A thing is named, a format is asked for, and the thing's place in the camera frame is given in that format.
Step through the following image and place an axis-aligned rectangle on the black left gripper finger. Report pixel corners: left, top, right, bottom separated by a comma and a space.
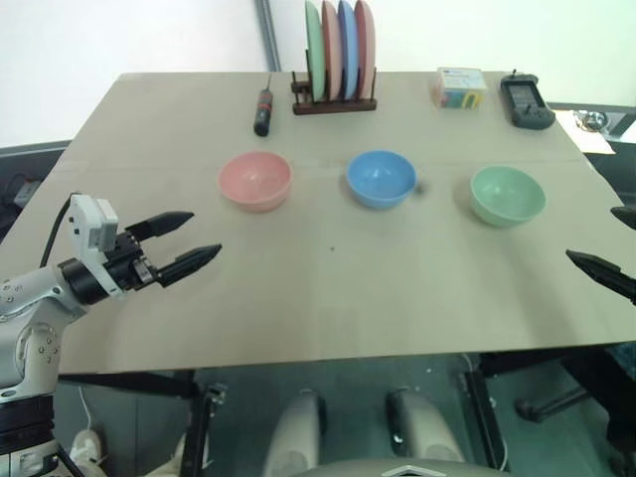
156, 243, 223, 288
130, 211, 196, 244

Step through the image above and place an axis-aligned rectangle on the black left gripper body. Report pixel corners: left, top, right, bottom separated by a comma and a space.
104, 227, 163, 291

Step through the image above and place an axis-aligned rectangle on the white paper sheet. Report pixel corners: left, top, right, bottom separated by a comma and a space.
549, 107, 618, 156

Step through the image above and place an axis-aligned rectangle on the pink bowl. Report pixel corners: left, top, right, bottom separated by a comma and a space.
217, 151, 293, 214

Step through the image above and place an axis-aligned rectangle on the green bowl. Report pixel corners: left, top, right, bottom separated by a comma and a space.
469, 165, 548, 229

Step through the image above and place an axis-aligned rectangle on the black handheld controller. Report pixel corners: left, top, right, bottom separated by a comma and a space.
499, 69, 557, 131

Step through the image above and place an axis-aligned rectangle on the black red screwdriver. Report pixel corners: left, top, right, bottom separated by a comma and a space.
253, 72, 275, 137

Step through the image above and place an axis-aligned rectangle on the grey left robot leg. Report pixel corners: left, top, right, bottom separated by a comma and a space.
261, 389, 329, 477

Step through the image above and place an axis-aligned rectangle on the grey robot leg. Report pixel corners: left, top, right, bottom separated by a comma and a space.
261, 389, 329, 477
386, 388, 467, 464

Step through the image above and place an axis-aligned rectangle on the blue bowl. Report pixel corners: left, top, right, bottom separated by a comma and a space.
346, 150, 417, 211

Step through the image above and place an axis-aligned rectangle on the clear box of coloured items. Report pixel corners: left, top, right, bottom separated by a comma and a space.
429, 67, 489, 111

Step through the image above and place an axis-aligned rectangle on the dark wooden plate rack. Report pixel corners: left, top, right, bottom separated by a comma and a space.
290, 51, 379, 116

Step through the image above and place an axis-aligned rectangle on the green plate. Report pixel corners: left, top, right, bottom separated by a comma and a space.
303, 0, 327, 104

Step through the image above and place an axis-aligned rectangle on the grey right robot leg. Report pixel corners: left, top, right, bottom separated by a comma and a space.
386, 388, 467, 464

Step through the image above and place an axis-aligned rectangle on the pink plate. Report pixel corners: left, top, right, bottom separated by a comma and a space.
320, 0, 345, 103

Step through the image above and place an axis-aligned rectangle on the blue plate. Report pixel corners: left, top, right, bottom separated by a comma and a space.
337, 0, 361, 101

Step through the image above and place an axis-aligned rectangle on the red plate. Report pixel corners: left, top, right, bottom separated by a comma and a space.
353, 0, 377, 101

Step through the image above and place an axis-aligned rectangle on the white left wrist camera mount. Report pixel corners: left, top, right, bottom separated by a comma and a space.
68, 194, 126, 301

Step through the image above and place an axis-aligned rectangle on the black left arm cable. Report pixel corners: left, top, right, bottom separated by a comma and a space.
38, 203, 74, 268

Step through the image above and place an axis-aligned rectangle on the grey metal post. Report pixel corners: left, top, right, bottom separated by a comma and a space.
253, 0, 283, 74

